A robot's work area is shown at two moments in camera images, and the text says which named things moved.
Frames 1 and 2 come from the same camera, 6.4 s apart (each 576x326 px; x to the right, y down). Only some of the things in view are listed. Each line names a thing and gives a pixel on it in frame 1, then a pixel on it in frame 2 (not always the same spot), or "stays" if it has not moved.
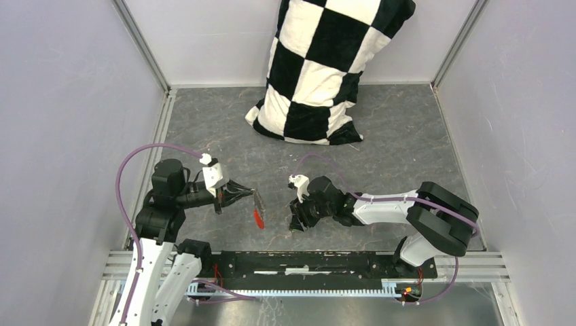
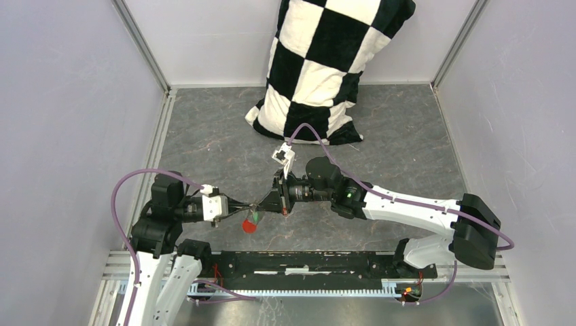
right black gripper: (299, 215) -> (272, 202)
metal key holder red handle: (259, 210) -> (248, 226)
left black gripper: (226, 197) -> (234, 204)
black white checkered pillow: (319, 50) stays
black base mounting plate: (246, 267) stays
